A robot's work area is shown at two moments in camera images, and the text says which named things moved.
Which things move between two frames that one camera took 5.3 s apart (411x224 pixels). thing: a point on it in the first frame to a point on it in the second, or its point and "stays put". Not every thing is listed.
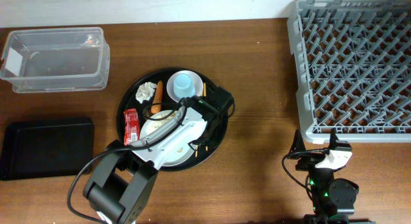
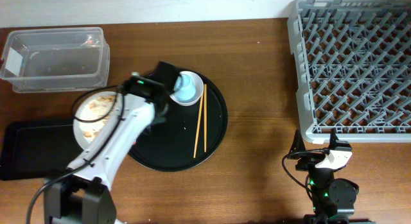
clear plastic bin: x=56 y=60 stays put
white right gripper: x=298 y=144 stays put
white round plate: x=190 y=116 to x=94 y=113
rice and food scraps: x=155 y=124 to x=96 y=108
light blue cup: x=183 y=86 stays put
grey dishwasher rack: x=352 y=63 stays put
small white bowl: x=196 y=79 stays put
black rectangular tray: x=45 y=147 stays put
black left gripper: x=213 y=139 to x=162 y=120
